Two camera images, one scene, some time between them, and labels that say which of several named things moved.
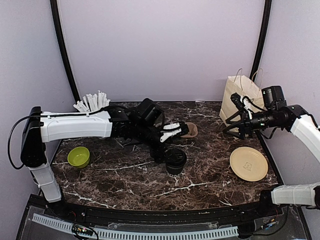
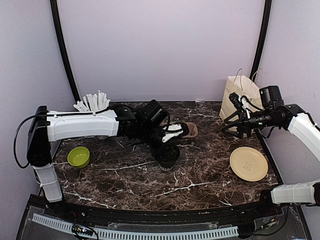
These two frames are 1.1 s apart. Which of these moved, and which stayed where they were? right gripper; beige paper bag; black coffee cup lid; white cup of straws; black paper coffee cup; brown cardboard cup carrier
Moved: black paper coffee cup; black coffee cup lid
Stayed: beige paper bag; brown cardboard cup carrier; white cup of straws; right gripper
